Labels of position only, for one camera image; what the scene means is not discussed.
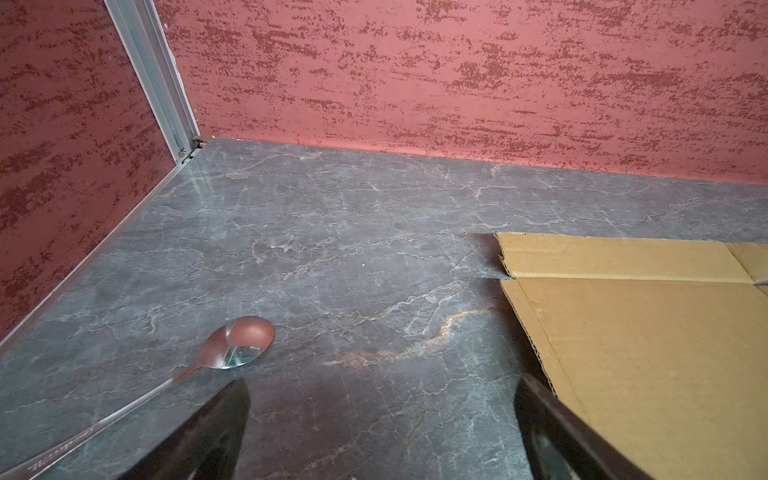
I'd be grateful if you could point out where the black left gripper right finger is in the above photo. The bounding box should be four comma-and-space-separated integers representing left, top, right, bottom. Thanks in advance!
514, 374, 649, 479

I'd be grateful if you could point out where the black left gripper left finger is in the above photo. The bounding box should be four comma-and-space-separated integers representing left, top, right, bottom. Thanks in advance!
121, 379, 250, 479

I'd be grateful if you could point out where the brown cardboard box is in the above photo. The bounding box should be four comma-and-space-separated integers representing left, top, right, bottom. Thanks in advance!
497, 233, 767, 479

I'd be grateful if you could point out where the silver metal spoon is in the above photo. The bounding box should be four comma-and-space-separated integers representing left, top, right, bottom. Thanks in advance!
1, 317, 275, 479

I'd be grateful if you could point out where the left rear aluminium corner post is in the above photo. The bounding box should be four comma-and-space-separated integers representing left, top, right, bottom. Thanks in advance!
104, 0, 200, 165

